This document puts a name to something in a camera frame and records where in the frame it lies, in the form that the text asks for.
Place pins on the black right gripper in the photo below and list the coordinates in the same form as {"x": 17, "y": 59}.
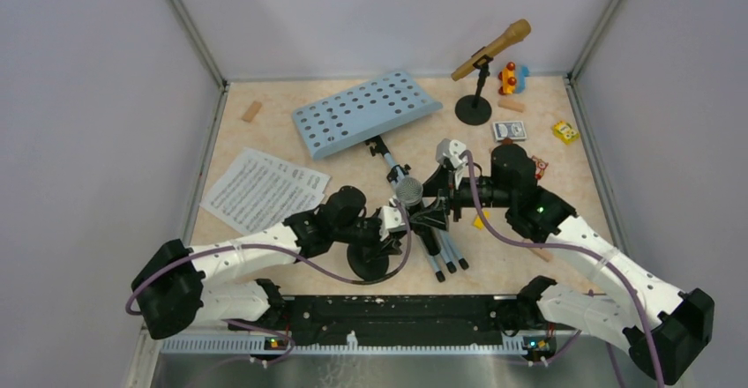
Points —
{"x": 443, "y": 181}

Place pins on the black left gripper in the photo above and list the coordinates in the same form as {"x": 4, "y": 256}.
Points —
{"x": 389, "y": 246}

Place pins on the silver black microphone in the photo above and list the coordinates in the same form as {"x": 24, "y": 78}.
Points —
{"x": 409, "y": 192}

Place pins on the black stand for silver microphone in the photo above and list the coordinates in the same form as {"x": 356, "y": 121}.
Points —
{"x": 370, "y": 270}

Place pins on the black stand for gold microphone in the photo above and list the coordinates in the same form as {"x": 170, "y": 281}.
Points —
{"x": 473, "y": 109}

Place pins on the sheet music page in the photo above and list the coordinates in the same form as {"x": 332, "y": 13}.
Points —
{"x": 310, "y": 179}
{"x": 253, "y": 195}

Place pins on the light blue music stand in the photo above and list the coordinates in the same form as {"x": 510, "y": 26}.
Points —
{"x": 362, "y": 114}

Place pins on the gold microphone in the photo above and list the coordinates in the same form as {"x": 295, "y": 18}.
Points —
{"x": 516, "y": 32}

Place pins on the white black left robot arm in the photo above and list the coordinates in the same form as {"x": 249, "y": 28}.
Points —
{"x": 181, "y": 285}

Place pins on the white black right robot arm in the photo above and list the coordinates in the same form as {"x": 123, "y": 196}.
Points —
{"x": 661, "y": 327}

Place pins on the yellow toy brick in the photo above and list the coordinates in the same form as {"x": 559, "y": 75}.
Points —
{"x": 478, "y": 220}

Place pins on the blue playing card box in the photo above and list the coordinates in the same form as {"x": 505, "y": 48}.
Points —
{"x": 514, "y": 130}

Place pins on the owl figure toy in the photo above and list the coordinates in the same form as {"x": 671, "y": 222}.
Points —
{"x": 540, "y": 167}

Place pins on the wooden block front right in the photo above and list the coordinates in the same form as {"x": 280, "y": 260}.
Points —
{"x": 543, "y": 254}

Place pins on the colourful toy block figure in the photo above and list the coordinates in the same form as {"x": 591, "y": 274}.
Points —
{"x": 512, "y": 79}

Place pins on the yellow small toy box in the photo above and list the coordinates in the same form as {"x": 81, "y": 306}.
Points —
{"x": 565, "y": 132}

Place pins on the wooden block back left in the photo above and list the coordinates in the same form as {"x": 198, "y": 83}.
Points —
{"x": 251, "y": 112}

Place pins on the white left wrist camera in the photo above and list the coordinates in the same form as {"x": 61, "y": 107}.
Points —
{"x": 392, "y": 223}

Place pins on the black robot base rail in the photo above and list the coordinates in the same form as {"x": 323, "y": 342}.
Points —
{"x": 403, "y": 320}

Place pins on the wooden block near back wall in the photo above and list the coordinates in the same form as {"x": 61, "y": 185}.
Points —
{"x": 512, "y": 105}

